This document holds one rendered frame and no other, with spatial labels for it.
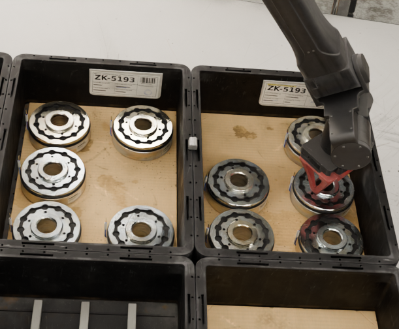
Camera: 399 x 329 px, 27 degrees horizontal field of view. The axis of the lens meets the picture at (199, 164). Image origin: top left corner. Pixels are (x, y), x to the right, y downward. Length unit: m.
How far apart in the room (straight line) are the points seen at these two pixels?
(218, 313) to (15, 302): 0.30
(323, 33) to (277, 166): 0.38
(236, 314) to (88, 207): 0.29
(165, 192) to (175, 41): 0.55
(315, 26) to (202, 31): 0.80
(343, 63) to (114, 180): 0.44
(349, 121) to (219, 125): 0.37
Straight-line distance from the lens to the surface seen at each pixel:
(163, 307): 1.22
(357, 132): 1.16
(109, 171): 1.37
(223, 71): 1.42
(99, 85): 1.44
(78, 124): 1.40
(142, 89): 1.44
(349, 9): 2.16
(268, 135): 1.46
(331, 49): 1.11
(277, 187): 1.39
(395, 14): 3.25
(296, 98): 1.47
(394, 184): 1.63
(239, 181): 1.36
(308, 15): 1.06
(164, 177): 1.37
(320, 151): 1.27
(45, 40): 1.80
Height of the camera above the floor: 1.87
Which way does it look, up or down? 48 degrees down
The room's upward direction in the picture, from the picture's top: 9 degrees clockwise
